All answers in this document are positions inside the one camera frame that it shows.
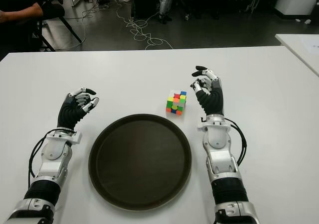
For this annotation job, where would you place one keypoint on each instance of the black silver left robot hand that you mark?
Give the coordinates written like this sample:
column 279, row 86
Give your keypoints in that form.
column 68, row 112

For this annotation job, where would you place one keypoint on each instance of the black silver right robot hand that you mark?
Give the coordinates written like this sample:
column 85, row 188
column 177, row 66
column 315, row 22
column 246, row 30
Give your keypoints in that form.
column 211, row 99

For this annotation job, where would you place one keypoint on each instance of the seated person in black shirt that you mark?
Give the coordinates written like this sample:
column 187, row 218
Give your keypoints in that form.
column 20, row 12

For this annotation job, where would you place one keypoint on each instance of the white pedestal cabinet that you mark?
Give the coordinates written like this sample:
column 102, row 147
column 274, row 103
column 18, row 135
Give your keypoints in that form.
column 296, row 0

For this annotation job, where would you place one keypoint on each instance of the white side table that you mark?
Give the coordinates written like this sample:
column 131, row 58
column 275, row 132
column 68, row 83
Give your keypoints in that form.
column 296, row 44

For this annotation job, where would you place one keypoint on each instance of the white humanoid robot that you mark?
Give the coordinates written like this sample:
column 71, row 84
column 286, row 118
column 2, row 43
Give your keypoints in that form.
column 164, row 5

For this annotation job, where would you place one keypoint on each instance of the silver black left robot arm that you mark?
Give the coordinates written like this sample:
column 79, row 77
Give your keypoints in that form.
column 52, row 151

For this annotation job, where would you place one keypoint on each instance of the black office chair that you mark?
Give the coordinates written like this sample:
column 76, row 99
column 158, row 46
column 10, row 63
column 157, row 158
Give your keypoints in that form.
column 53, row 10

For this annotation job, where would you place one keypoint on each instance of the black wheeled equipment stand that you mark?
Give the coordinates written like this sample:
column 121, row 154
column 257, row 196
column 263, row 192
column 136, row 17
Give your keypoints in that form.
column 186, row 16

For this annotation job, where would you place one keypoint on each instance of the small white floor object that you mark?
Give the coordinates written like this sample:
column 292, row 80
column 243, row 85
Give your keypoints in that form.
column 308, row 21

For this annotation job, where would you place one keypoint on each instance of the round dark brown plate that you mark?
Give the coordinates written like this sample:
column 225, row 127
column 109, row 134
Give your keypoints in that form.
column 139, row 161

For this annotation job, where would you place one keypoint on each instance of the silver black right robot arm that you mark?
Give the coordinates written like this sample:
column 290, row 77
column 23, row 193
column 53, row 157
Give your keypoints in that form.
column 219, row 144

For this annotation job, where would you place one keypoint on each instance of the black cabinet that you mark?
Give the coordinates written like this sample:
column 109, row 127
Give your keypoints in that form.
column 147, row 2

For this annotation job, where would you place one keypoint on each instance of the multicoloured Rubik's cube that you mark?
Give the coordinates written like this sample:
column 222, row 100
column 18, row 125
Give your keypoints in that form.
column 176, row 103

